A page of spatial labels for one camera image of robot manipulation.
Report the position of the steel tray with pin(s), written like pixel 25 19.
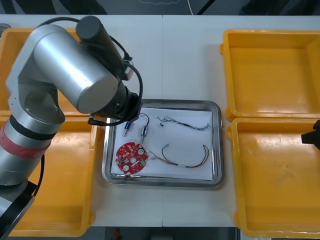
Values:
pixel 162 183

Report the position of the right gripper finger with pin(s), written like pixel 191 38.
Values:
pixel 317 125
pixel 311 140

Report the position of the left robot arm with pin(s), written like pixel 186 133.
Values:
pixel 62 62

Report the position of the white paper sheet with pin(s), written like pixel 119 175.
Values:
pixel 175 140

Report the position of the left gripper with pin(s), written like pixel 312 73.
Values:
pixel 130 105

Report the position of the yellow-orange plastic bin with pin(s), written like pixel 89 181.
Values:
pixel 275 80
pixel 275 175
pixel 7 50
pixel 70 175

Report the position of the metal solenoid with blue label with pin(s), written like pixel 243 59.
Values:
pixel 144 131
pixel 128 127

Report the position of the grey round object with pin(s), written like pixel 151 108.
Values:
pixel 3 27

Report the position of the round red circuit board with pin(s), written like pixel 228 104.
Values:
pixel 130 160

